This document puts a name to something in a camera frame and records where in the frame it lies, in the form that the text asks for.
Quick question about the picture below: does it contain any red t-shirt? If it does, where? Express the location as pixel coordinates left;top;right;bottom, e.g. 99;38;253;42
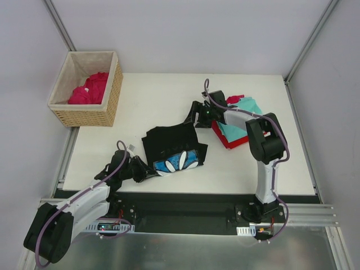
211;94;250;150

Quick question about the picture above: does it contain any teal t-shirt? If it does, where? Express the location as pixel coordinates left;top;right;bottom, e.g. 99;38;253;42
217;96;262;142

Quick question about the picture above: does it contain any black daisy print t-shirt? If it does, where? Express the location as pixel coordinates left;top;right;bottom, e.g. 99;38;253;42
142;124;208;176

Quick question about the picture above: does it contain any wicker basket with liner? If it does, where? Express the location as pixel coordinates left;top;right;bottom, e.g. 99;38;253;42
48;51;123;127

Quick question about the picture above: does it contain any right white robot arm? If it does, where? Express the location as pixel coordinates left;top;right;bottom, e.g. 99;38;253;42
184;91;289;223

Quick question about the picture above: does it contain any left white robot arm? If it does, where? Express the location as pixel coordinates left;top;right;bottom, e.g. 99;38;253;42
23;150;158;263

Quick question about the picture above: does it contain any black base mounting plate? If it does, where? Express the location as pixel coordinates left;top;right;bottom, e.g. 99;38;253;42
106;191;287;234

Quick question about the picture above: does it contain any pink t-shirt in basket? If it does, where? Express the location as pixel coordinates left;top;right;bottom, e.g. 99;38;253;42
67;72;109;105

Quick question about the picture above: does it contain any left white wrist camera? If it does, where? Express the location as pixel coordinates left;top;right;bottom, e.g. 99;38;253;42
127;144;135;157

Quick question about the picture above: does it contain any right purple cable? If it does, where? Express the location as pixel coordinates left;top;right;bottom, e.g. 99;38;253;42
202;79;291;244

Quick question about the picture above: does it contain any left white cable duct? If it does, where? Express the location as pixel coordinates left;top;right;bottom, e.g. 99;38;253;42
83;221;135;233

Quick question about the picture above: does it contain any white cable duct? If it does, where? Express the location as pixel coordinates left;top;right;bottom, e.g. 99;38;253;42
83;221;135;233
236;226;256;237

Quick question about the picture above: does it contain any right white cable duct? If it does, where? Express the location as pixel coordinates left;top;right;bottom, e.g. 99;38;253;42
236;226;256;237

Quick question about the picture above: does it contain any right aluminium frame post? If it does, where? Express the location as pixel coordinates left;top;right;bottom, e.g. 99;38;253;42
284;0;340;86

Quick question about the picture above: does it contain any aluminium frame post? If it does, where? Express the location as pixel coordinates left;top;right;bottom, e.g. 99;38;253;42
284;0;340;86
42;0;77;52

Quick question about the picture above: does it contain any left aluminium frame post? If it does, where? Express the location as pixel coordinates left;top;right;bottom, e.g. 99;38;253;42
42;0;77;52

